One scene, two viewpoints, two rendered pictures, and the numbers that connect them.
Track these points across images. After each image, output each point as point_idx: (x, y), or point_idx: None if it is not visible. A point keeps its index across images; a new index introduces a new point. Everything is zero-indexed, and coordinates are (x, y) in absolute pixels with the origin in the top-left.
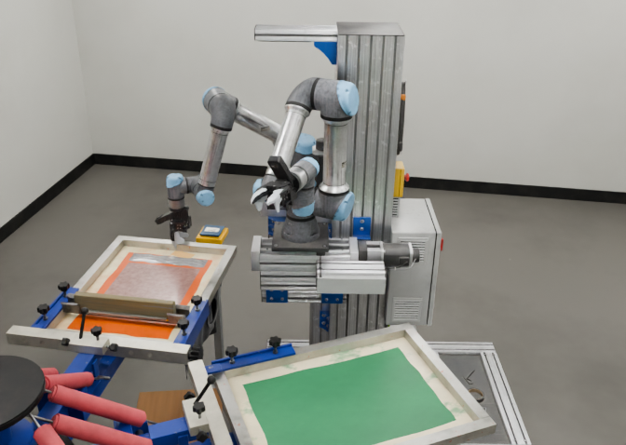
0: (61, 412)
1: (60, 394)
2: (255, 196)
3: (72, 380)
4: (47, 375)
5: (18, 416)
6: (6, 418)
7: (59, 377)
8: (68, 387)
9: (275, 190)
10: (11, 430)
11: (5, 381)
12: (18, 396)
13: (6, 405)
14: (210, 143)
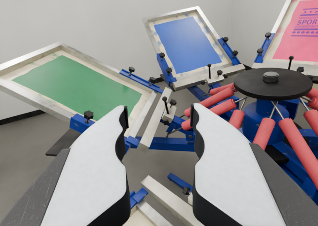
0: (304, 174)
1: (262, 120)
2: (194, 107)
3: (300, 154)
4: (290, 123)
5: (234, 83)
6: (236, 81)
7: (292, 134)
8: (295, 152)
9: (117, 194)
10: (267, 117)
11: (271, 86)
12: (251, 85)
13: (247, 82)
14: None
